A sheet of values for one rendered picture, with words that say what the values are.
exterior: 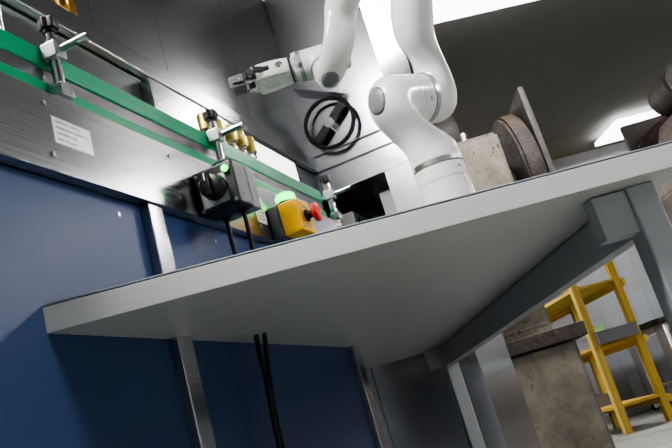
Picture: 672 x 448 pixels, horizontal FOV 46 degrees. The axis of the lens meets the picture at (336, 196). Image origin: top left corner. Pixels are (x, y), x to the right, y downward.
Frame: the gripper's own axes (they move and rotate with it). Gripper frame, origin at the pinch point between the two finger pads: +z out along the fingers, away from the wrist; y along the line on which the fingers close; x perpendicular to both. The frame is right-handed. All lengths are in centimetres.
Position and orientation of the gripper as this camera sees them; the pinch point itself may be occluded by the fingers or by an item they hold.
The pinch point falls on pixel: (237, 85)
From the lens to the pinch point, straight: 221.3
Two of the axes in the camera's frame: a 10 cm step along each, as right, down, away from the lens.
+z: -9.6, 2.9, 0.1
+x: -2.7, -9.1, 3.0
